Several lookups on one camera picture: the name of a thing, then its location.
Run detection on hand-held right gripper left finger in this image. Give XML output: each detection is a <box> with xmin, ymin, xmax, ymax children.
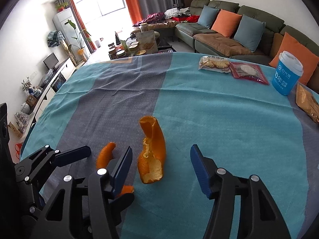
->
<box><xmin>31</xmin><ymin>146</ymin><xmax>133</xmax><ymax>239</ymax></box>

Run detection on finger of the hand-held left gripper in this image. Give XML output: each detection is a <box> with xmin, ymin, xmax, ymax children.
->
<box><xmin>14</xmin><ymin>145</ymin><xmax>91</xmax><ymax>183</ymax></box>
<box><xmin>113</xmin><ymin>193</ymin><xmax>136</xmax><ymax>229</ymax></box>

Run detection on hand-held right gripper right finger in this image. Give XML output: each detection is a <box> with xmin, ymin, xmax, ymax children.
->
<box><xmin>190</xmin><ymin>144</ymin><xmax>292</xmax><ymax>239</ymax></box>

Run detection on small orange peel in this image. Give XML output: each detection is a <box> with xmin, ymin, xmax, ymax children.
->
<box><xmin>96</xmin><ymin>142</ymin><xmax>135</xmax><ymax>196</ymax></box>

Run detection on large orange peel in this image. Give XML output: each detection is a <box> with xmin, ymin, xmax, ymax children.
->
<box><xmin>138</xmin><ymin>116</ymin><xmax>166</xmax><ymax>185</ymax></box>

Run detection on teal and grey tablecloth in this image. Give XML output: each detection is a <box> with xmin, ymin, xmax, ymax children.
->
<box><xmin>20</xmin><ymin>52</ymin><xmax>319</xmax><ymax>239</ymax></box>

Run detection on clear bag of items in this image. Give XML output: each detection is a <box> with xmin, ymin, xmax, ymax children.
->
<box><xmin>14</xmin><ymin>112</ymin><xmax>32</xmax><ymax>132</ymax></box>

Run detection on white tv cabinet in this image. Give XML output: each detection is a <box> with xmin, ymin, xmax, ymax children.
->
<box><xmin>15</xmin><ymin>55</ymin><xmax>76</xmax><ymax>140</ymax></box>

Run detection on clear plastic bag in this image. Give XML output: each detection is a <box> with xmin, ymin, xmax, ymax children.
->
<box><xmin>38</xmin><ymin>70</ymin><xmax>54</xmax><ymax>85</ymax></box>

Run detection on small plant in vase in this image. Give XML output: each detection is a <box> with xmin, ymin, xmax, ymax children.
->
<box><xmin>21</xmin><ymin>78</ymin><xmax>33</xmax><ymax>93</ymax></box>

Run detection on black monitor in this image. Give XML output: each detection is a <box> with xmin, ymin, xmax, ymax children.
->
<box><xmin>43</xmin><ymin>53</ymin><xmax>59</xmax><ymax>70</ymax></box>

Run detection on tall plant in yellow pot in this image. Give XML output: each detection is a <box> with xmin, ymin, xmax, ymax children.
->
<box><xmin>66</xmin><ymin>20</ymin><xmax>91</xmax><ymax>61</ymax></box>

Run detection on clear cookie packet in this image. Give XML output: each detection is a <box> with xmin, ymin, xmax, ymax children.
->
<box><xmin>198</xmin><ymin>55</ymin><xmax>231</xmax><ymax>74</ymax></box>

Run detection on red snack packet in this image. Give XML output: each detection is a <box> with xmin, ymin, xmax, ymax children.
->
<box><xmin>229</xmin><ymin>62</ymin><xmax>270</xmax><ymax>85</ymax></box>

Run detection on cloth covered standing fan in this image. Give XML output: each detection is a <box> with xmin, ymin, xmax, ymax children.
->
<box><xmin>47</xmin><ymin>30</ymin><xmax>76</xmax><ymax>68</ymax></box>

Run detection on blue paper cup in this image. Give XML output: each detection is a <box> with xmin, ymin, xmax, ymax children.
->
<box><xmin>271</xmin><ymin>51</ymin><xmax>304</xmax><ymax>96</ymax></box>

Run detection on glass coffee table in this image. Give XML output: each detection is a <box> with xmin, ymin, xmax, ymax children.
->
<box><xmin>107</xmin><ymin>31</ymin><xmax>175</xmax><ymax>60</ymax></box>

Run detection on brown snack packet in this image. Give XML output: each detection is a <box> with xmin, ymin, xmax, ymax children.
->
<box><xmin>296</xmin><ymin>83</ymin><xmax>319</xmax><ymax>124</ymax></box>

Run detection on green and brown sofa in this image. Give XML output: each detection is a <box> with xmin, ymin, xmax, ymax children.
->
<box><xmin>132</xmin><ymin>0</ymin><xmax>319</xmax><ymax>92</ymax></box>

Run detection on white floor air conditioner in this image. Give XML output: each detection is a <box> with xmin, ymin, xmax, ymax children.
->
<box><xmin>53</xmin><ymin>7</ymin><xmax>90</xmax><ymax>58</ymax></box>

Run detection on large blue cushion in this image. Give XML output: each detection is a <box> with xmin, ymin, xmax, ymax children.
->
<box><xmin>233</xmin><ymin>15</ymin><xmax>266</xmax><ymax>53</ymax></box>

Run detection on grey and red striped curtain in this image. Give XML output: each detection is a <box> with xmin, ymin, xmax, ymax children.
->
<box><xmin>53</xmin><ymin>0</ymin><xmax>96</xmax><ymax>53</ymax></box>

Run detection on small orange cushion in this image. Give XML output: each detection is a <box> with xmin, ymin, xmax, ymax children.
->
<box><xmin>211</xmin><ymin>9</ymin><xmax>243</xmax><ymax>38</ymax></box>

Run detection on red cloth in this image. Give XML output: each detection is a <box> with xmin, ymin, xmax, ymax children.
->
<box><xmin>172</xmin><ymin>15</ymin><xmax>200</xmax><ymax>23</ymax></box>

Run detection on small blue cushion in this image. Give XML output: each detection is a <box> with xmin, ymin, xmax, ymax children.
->
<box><xmin>198</xmin><ymin>5</ymin><xmax>220</xmax><ymax>29</ymax></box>

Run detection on large orange cushion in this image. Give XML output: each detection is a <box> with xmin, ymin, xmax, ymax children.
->
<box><xmin>269</xmin><ymin>32</ymin><xmax>319</xmax><ymax>86</ymax></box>

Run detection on maroon clothes pile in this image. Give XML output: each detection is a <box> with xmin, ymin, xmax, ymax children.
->
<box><xmin>133</xmin><ymin>12</ymin><xmax>166</xmax><ymax>26</ymax></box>

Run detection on window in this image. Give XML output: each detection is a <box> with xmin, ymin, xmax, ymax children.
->
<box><xmin>75</xmin><ymin>0</ymin><xmax>126</xmax><ymax>18</ymax></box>

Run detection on white clothes pile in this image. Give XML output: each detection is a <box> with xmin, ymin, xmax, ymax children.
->
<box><xmin>164</xmin><ymin>7</ymin><xmax>190</xmax><ymax>18</ymax></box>

